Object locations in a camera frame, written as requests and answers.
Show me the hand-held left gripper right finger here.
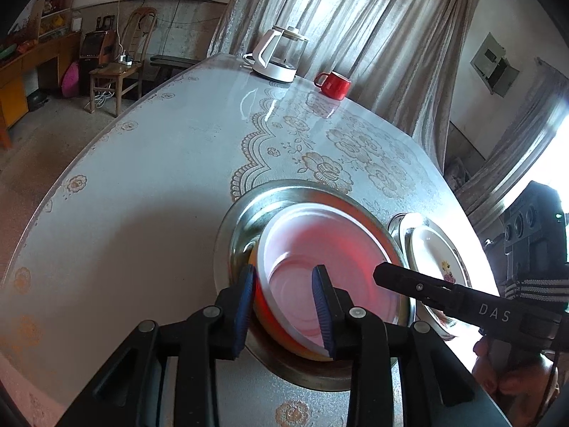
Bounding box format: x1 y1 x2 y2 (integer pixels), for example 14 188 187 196
311 264 512 427

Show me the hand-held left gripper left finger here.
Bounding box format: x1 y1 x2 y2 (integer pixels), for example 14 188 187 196
58 264 257 427

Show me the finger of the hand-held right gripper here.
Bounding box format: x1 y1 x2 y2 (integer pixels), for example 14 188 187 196
373 262 476 317

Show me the white plate with pink roses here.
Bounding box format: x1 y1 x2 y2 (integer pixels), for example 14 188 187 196
406 226 467 339

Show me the yellow bowl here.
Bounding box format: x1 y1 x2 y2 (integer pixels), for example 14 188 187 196
246 249 334 362

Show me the floral plate with pink rim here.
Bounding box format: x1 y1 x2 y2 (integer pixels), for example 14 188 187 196
389 212 474 341

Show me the red plastic bowl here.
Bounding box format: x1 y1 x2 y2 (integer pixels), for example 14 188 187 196
253 203 405 361

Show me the stainless steel bowl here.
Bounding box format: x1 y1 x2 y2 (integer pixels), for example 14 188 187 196
213 179 416 393

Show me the person's right hand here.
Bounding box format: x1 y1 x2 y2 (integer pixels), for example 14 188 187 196
472 336 557 410

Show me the black white-striped cloth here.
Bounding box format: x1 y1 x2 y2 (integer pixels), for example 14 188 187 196
504 276 569 312

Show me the grey sack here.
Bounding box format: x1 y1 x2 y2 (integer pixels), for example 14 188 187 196
446 155 473 190

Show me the bright window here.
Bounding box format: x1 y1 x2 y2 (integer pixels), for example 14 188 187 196
511 111 569 214

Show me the narrow grey curtain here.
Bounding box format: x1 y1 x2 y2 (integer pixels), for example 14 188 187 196
453 57 569 232

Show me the red enamel mug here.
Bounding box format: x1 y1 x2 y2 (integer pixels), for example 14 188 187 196
314 70 352 100

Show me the white glass electric kettle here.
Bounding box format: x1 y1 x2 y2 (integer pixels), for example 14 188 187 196
242 25 309 84

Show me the wide grey curtain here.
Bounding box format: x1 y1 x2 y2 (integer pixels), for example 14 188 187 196
207 0 490 174

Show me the dark long bench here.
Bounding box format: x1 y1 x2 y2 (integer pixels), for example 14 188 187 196
150 54 199 70

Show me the wooden chair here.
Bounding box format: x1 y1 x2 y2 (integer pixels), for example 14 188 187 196
86 7 158 117

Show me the pink bag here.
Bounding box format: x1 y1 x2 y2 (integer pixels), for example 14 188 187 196
61 61 81 97

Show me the dark wooden speaker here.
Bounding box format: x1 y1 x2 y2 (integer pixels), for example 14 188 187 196
79 30 110 59

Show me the orange wooden desk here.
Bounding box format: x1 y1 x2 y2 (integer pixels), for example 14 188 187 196
0 31 81 149

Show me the wooden display shelf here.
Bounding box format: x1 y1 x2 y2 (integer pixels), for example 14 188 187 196
38 0 74 38

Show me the grey wall electrical panel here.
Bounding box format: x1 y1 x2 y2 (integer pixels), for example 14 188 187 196
470 32 520 97

